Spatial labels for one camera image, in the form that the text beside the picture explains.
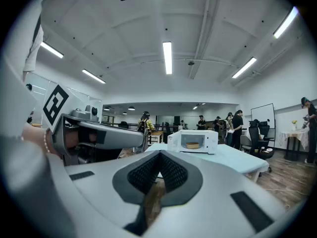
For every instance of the black metal railing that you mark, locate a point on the black metal railing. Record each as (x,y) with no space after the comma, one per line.
(128,125)

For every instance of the wooden desk white legs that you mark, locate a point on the wooden desk white legs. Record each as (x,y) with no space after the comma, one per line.
(157,133)

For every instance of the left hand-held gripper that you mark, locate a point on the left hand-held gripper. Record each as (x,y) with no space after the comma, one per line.
(55,103)

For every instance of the person's left forearm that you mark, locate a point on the person's left forearm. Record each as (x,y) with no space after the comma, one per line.
(34,137)

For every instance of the grey chair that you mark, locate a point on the grey chair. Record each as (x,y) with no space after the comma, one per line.
(245,142)

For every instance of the white microwave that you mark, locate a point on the white microwave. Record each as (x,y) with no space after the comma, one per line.
(211,140)

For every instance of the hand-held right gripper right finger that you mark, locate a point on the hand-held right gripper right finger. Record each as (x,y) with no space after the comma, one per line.
(210,195)

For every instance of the round black white cushion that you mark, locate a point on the round black white cushion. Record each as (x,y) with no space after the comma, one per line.
(267,150)

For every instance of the long ceiling light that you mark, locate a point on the long ceiling light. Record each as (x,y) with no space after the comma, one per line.
(286,22)
(167,57)
(244,67)
(52,49)
(93,76)

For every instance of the black mesh office chair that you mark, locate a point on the black mesh office chair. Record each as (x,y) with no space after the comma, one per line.
(255,139)

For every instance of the table with patterned cloth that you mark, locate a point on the table with patterned cloth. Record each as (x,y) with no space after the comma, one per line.
(289,134)

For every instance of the person's white shirt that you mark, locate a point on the person's white shirt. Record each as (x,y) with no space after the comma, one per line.
(27,33)

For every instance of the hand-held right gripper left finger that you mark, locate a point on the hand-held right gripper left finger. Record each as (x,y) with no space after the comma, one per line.
(99,190)

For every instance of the vase with yellow flowers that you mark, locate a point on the vase with yellow flowers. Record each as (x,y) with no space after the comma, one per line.
(294,126)

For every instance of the person's left hand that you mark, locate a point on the person's left hand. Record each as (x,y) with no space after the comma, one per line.
(74,139)

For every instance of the tall black cabinet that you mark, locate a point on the tall black cabinet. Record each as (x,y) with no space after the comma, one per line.
(177,120)

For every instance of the left gripper fisheye camera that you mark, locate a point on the left gripper fisheye camera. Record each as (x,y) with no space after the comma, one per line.
(92,111)

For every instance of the black-framed whiteboard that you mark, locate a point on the black-framed whiteboard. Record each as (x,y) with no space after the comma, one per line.
(262,113)

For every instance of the light blue tablecloth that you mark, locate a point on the light blue tablecloth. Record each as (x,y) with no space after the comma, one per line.
(235,157)

